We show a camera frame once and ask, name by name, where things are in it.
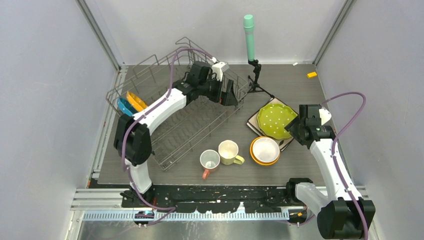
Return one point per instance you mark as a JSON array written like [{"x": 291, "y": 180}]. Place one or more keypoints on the orange bowl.
[{"x": 256, "y": 158}]

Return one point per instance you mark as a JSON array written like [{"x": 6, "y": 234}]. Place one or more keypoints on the small yellow block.
[{"x": 312, "y": 75}]

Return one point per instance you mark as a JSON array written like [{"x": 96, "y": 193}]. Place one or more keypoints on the orange polka dot plate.
[{"x": 138, "y": 104}]

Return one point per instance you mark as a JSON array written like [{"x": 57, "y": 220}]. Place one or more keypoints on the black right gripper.
[{"x": 291, "y": 127}]

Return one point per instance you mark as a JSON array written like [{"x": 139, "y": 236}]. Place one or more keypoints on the grey wire dish rack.
[{"x": 186, "y": 128}]

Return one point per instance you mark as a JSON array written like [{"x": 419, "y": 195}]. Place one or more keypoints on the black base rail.
[{"x": 218, "y": 199}]

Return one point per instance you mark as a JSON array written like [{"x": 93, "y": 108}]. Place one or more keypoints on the square floral plate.
[{"x": 253, "y": 124}]

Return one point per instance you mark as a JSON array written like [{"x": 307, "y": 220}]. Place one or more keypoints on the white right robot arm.
[{"x": 342, "y": 213}]

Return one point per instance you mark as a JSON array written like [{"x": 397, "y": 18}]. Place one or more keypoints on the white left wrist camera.
[{"x": 219, "y": 68}]

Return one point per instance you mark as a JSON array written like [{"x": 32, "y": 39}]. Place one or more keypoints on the green microphone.
[{"x": 249, "y": 26}]

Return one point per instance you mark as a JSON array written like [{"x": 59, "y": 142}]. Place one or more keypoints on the white bowl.
[{"x": 265, "y": 149}]

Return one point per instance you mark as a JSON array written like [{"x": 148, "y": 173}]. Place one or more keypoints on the green polka dot plate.
[{"x": 273, "y": 118}]

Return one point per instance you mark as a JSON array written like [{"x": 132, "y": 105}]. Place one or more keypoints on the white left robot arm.
[{"x": 133, "y": 132}]

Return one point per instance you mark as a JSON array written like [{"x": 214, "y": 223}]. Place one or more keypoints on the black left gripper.
[{"x": 226, "y": 99}]

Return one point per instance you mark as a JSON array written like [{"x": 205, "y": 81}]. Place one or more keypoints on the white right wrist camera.
[{"x": 324, "y": 115}]

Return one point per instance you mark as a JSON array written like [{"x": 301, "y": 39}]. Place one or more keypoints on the blue polka dot plate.
[{"x": 125, "y": 107}]

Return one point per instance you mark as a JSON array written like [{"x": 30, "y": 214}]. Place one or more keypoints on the yellow green mug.
[{"x": 228, "y": 151}]

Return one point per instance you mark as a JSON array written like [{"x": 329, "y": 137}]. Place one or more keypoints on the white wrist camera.
[
  {"x": 324, "y": 115},
  {"x": 219, "y": 68}
]

